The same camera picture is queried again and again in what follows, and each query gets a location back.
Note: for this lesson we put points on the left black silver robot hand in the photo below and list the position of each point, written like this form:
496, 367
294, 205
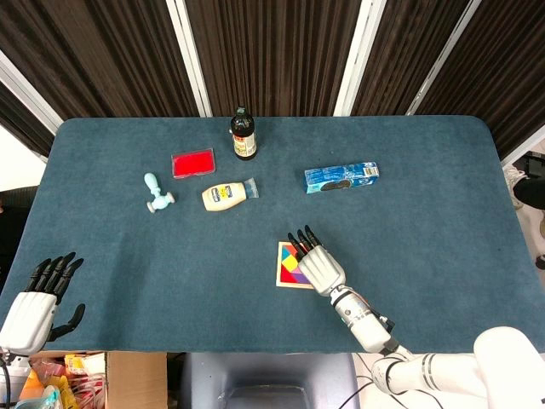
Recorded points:
27, 319

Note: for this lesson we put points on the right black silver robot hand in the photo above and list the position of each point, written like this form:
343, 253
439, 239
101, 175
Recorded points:
321, 270

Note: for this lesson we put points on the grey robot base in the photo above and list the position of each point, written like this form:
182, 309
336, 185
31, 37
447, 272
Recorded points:
268, 379

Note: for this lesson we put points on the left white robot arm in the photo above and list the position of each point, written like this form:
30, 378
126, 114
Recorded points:
10, 379

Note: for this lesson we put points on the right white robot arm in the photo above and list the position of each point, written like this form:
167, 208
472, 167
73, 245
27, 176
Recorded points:
426, 366

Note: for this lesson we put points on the purple parallelogram tangram piece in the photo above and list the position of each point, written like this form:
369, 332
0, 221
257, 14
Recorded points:
303, 279

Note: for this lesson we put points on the yellow square tangram piece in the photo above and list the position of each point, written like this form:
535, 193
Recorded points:
291, 265

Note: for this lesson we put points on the red triangle tangram piece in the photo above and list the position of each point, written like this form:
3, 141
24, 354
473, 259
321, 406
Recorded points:
287, 277

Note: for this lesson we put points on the orange triangle tangram piece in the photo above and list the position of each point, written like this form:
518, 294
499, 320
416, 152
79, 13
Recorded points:
296, 245

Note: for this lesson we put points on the cyan triangle tangram piece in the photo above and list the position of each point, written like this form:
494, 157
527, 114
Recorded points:
284, 252

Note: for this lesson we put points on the blue cookie box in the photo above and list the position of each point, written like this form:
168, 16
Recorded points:
340, 176

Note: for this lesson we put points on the mayonnaise squeeze bottle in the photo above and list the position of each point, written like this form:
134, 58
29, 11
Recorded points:
225, 197

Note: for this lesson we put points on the brown cardboard box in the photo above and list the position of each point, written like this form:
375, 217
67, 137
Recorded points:
136, 379

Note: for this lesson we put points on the blue carpet table cover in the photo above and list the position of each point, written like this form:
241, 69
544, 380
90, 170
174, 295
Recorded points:
170, 277

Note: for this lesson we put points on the dark glass sauce bottle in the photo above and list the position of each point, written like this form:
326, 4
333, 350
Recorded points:
244, 140

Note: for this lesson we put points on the red flat plastic case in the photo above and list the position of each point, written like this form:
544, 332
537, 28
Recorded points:
193, 164

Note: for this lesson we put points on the light blue toy hammer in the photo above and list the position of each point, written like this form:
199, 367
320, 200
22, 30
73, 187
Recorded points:
157, 198

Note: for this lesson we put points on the white sneaker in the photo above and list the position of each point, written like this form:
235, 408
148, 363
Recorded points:
513, 181

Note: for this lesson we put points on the brown folding screen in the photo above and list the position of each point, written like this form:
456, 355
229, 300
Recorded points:
272, 51

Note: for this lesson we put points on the colourful tangram puzzle board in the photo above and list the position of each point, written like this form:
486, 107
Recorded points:
279, 272

